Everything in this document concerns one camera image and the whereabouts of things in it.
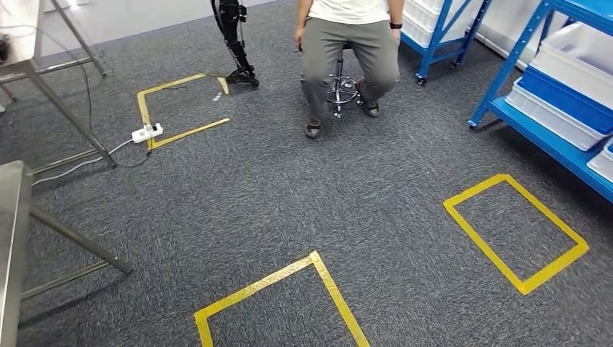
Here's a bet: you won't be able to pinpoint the white power strip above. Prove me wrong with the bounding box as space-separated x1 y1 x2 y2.
131 123 164 145

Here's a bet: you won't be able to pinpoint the stainless steel side table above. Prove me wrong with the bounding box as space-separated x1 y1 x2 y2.
0 0 119 176

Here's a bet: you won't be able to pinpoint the yellow floor tape square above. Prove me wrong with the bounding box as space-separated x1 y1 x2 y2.
194 250 371 347
137 72 231 151

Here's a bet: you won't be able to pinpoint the black cable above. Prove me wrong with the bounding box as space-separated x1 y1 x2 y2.
81 62 154 169

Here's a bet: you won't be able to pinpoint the chrome base stool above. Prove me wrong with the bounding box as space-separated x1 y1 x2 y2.
325 42 365 120

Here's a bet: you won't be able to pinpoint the person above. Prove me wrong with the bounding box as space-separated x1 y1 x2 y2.
294 0 406 140

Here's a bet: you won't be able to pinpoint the blue metal shelf rack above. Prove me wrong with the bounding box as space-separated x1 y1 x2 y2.
468 0 613 205
400 0 494 87

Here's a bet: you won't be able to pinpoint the stainless steel workbench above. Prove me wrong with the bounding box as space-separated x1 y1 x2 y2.
0 160 132 347

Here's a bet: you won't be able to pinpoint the black robot legs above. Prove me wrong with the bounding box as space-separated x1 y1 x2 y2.
210 0 260 88

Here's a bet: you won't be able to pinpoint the white power cable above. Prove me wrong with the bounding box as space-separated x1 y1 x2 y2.
30 139 135 188

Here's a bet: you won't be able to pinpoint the large white plastic crate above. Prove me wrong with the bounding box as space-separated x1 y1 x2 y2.
401 17 468 49
413 0 475 17
403 0 473 35

